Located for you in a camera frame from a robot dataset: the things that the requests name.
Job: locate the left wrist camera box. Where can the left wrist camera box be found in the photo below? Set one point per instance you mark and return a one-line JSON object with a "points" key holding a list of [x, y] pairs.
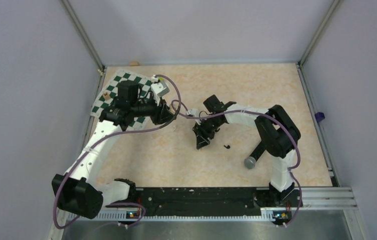
{"points": [[159, 89]]}

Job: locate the black microphone grey head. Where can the black microphone grey head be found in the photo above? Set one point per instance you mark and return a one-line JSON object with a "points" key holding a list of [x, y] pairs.
{"points": [[251, 160]]}

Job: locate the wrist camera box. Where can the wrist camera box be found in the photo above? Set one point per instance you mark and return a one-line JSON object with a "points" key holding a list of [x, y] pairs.
{"points": [[194, 113], [159, 89]]}

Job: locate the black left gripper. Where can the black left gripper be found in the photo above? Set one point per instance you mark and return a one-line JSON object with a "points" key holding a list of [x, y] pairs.
{"points": [[162, 113]]}

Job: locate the small wooden cube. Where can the small wooden cube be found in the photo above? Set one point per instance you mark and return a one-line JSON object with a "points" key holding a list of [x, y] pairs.
{"points": [[106, 96]]}

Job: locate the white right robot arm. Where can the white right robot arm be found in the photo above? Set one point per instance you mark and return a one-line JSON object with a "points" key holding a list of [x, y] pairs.
{"points": [[278, 134]]}

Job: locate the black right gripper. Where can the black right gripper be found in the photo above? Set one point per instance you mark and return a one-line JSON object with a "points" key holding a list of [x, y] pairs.
{"points": [[201, 134]]}

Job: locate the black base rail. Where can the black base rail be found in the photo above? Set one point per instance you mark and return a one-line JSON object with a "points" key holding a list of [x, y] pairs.
{"points": [[210, 201]]}

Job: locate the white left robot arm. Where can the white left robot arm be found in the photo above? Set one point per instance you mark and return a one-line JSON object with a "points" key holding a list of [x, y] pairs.
{"points": [[75, 191]]}

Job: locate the green white chessboard mat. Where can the green white chessboard mat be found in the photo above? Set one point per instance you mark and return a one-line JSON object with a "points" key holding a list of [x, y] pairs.
{"points": [[112, 86]]}

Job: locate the wooden cork piece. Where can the wooden cork piece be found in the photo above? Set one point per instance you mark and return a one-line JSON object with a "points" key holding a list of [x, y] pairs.
{"points": [[134, 64]]}

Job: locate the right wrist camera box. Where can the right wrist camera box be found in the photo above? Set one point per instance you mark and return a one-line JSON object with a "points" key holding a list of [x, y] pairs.
{"points": [[194, 113]]}

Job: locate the small purple object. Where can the small purple object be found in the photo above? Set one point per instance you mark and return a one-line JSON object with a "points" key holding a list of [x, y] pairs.
{"points": [[319, 116]]}

